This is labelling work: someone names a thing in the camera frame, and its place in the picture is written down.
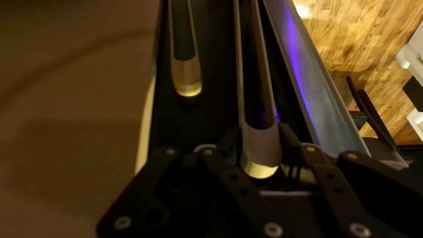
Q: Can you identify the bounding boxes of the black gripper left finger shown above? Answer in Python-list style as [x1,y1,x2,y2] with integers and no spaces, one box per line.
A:
[97,127,288,238]

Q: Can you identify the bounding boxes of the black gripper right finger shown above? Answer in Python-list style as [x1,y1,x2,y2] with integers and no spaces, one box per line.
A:
[280,124,423,238]

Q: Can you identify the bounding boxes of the black stand leg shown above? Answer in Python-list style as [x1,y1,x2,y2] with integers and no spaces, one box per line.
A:
[345,76,399,153]

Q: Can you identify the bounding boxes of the white furniture frame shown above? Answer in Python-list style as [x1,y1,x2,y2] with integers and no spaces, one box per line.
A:
[394,20,423,139]

